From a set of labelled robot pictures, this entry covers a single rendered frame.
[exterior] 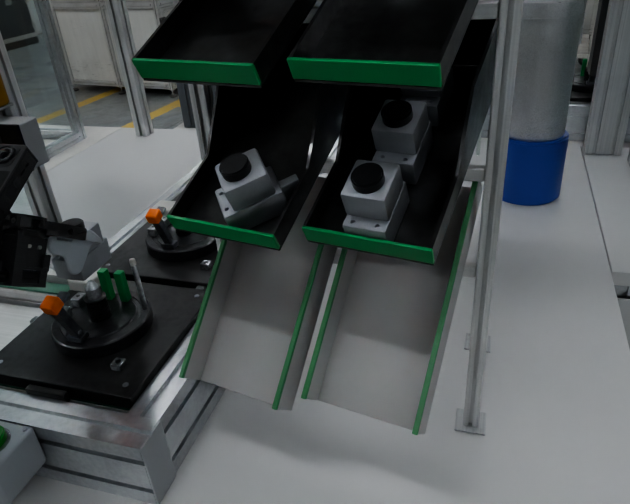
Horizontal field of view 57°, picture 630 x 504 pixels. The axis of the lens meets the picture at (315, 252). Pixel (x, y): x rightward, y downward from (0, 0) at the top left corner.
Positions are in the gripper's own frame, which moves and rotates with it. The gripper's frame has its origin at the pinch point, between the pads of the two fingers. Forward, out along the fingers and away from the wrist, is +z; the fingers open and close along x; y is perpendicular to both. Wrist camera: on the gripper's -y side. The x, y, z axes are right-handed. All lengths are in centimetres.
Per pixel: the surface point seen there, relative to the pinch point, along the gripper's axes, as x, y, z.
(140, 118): -61, -45, 98
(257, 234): 31.1, -0.9, -13.2
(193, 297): 9.7, 7.4, 16.2
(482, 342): 53, 8, 9
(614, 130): 82, -45, 98
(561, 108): 65, -39, 64
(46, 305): 0.2, 9.7, -4.2
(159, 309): 5.9, 9.7, 13.0
